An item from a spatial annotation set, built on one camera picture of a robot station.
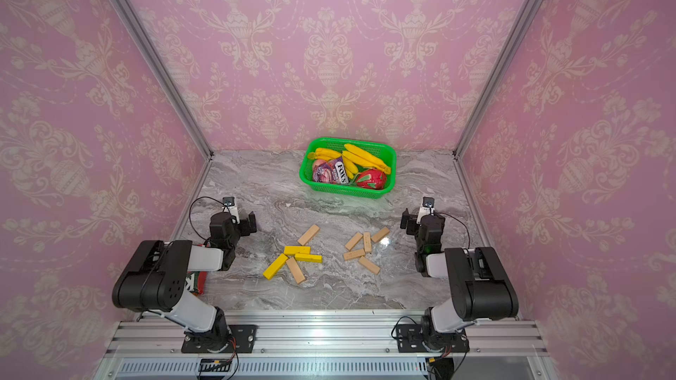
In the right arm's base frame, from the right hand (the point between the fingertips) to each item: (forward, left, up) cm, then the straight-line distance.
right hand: (415, 209), depth 93 cm
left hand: (+3, +63, -2) cm, 63 cm away
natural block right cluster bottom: (-16, +18, -7) cm, 25 cm away
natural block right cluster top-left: (-8, +23, -7) cm, 25 cm away
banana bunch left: (+29, +32, +1) cm, 43 cm away
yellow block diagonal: (-15, +49, -7) cm, 52 cm away
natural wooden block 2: (-17, +42, -6) cm, 46 cm away
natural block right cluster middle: (-9, +18, -6) cm, 21 cm away
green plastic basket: (+29, +6, 0) cm, 30 cm away
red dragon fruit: (+13, +14, +2) cm, 20 cm away
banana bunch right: (+27, +20, +1) cm, 33 cm away
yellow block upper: (-10, +43, -6) cm, 45 cm away
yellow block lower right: (-14, +38, -5) cm, 40 cm away
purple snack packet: (+20, +29, 0) cm, 35 cm away
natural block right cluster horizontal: (-13, +23, -7) cm, 27 cm away
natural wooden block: (-4, +38, -6) cm, 39 cm away
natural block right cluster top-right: (-6, +13, -7) cm, 16 cm away
